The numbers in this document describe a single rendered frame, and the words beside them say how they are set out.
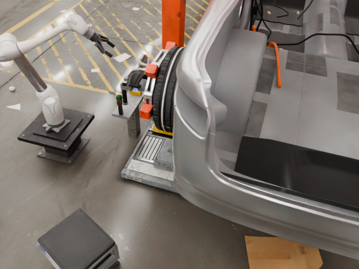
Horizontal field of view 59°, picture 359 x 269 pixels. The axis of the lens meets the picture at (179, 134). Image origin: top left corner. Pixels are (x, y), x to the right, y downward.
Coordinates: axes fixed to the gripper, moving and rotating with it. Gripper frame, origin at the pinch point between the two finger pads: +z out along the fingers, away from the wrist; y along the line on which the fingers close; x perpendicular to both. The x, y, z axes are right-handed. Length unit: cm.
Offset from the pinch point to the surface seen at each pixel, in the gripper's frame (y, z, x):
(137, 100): -5, 49, 24
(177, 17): 17, 23, -53
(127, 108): -18, 42, 29
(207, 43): -105, -11, -105
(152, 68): -50, 10, -44
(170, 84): -59, 23, -48
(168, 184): -80, 92, 22
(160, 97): -64, 24, -37
